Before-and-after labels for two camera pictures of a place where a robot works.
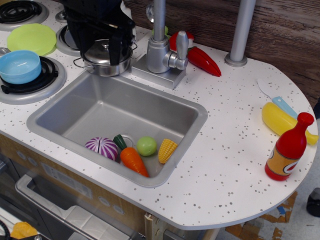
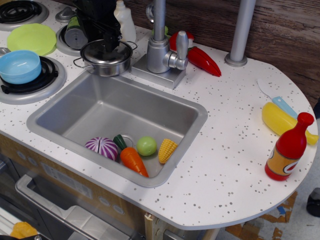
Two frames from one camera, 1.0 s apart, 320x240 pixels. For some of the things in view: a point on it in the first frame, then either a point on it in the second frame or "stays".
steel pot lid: (100, 52) stays
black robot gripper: (110, 15) to (98, 18)
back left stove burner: (15, 13) stays
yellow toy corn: (167, 147) stays
